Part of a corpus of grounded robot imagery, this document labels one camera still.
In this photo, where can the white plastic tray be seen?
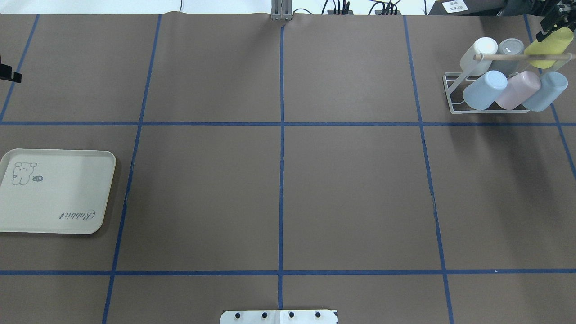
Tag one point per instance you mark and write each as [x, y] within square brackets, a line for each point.
[55, 191]

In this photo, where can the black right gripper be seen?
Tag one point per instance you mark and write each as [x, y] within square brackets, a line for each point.
[556, 19]

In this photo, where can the black box with label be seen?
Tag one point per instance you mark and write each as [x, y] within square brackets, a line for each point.
[466, 7]

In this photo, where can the aluminium frame post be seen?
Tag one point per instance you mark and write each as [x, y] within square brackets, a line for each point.
[281, 10]

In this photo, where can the pale blue plastic cup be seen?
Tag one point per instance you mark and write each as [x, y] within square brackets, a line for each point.
[480, 94]

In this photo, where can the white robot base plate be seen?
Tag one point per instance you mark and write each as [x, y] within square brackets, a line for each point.
[302, 316]

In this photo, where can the pink plastic cup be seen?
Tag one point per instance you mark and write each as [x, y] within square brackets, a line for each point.
[520, 87]

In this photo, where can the yellow plastic cup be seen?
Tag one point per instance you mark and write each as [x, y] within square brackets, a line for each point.
[554, 44]

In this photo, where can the white wire cup rack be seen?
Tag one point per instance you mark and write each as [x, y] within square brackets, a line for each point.
[456, 82]

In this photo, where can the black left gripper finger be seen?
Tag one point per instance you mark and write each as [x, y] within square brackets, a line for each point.
[7, 73]

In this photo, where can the light blue plastic cup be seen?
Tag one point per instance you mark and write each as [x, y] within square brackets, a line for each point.
[552, 85]

